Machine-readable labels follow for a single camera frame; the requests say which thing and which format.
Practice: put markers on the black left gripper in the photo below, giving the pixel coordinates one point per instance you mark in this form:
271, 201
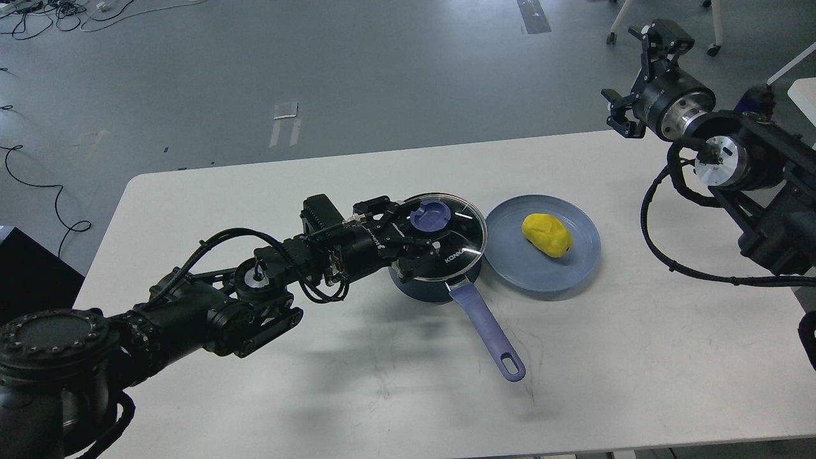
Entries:
364, 248

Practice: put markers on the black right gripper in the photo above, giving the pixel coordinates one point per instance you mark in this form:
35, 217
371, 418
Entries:
666, 104

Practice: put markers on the glass pot lid blue knob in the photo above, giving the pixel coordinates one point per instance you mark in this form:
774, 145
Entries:
456, 225

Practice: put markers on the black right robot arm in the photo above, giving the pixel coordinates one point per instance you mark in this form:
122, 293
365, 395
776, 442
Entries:
738, 161

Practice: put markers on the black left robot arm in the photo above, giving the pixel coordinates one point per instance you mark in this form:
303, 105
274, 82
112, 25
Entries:
65, 372

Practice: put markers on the white chair legs with casters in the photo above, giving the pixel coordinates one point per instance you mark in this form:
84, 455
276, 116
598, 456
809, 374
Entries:
672, 27

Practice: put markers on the blue round plate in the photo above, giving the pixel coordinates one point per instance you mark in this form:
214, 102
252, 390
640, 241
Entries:
521, 264

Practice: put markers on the white side table corner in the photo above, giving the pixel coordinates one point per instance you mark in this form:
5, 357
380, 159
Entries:
802, 94

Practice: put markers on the white table leg caster right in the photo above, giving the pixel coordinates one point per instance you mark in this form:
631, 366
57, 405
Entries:
790, 65

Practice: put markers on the black box left edge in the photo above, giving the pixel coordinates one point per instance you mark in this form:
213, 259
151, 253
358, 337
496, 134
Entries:
32, 278

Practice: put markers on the dark blue saucepan purple handle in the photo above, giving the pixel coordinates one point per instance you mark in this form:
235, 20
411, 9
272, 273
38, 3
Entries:
463, 291

